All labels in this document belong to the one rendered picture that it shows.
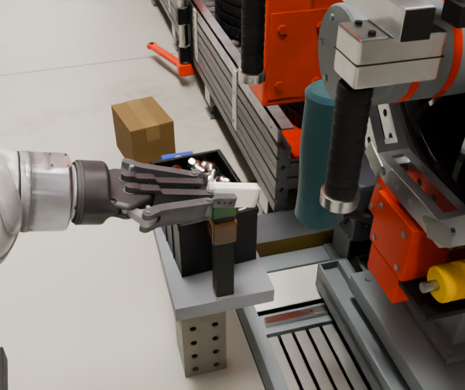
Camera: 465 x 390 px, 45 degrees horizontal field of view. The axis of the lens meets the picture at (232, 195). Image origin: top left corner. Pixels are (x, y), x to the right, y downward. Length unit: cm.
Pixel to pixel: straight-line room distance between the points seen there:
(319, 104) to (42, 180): 46
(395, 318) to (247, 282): 41
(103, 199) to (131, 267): 104
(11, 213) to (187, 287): 56
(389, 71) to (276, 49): 74
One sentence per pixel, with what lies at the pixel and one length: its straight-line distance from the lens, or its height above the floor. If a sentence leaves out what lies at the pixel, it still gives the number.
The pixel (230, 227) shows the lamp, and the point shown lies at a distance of 84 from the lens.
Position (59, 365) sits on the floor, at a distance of 148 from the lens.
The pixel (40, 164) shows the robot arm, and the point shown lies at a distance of 64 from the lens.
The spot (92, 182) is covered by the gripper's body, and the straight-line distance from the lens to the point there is 64.
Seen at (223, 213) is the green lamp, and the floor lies 63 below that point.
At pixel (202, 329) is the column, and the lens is 129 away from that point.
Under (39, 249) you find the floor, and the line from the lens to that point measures 180.
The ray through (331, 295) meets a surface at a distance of 139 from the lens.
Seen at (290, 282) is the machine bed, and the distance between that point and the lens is 151.
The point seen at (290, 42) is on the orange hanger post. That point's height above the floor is 67.
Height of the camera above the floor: 114
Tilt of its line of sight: 36 degrees down
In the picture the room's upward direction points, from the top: straight up
